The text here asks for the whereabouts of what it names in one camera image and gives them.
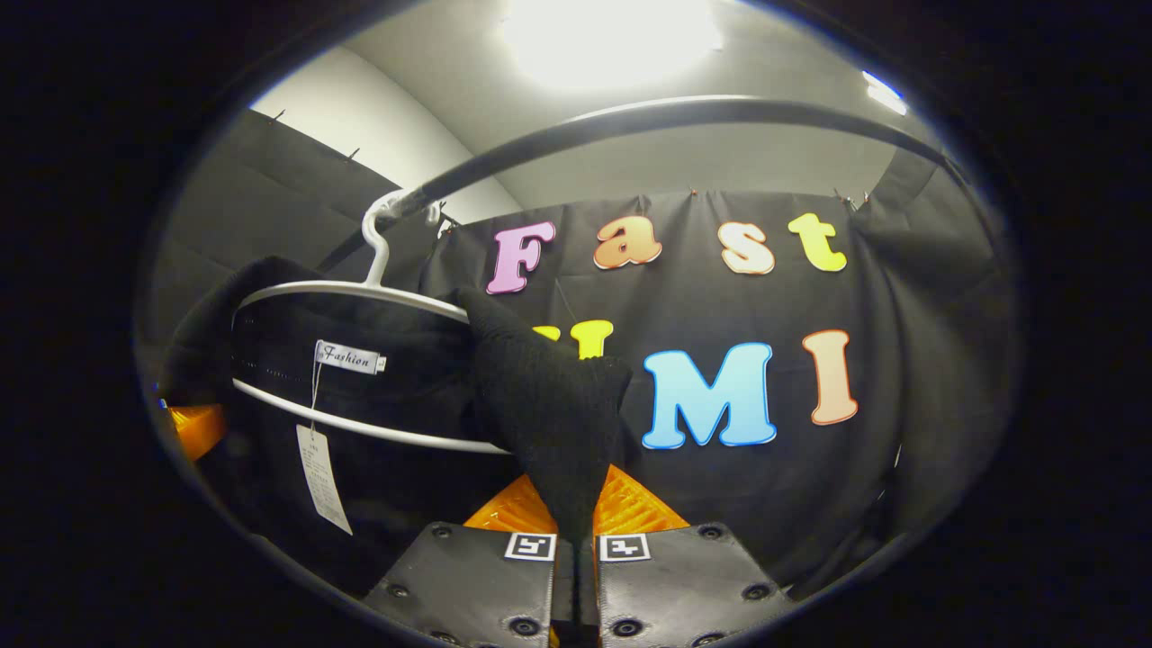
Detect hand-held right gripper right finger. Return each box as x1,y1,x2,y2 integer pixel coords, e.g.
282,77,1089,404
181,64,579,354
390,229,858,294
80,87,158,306
576,463,795,648

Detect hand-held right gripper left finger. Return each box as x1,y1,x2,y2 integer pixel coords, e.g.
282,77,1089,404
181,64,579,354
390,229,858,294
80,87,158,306
360,475,577,648

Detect black knit jacket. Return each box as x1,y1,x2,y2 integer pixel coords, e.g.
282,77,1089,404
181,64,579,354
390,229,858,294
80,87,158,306
157,256,635,599

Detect large white clothes hanger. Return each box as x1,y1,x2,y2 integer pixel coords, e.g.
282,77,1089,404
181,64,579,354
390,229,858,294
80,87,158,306
230,189,511,456

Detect black backdrop cloth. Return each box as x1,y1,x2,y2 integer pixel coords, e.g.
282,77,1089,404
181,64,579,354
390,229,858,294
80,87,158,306
144,108,1022,599

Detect small square ceiling light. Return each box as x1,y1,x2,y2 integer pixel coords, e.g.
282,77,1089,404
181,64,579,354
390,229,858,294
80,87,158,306
862,70,910,116

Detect large round ceiling light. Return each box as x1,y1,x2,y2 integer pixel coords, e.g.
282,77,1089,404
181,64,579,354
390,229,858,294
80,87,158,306
499,0,725,91

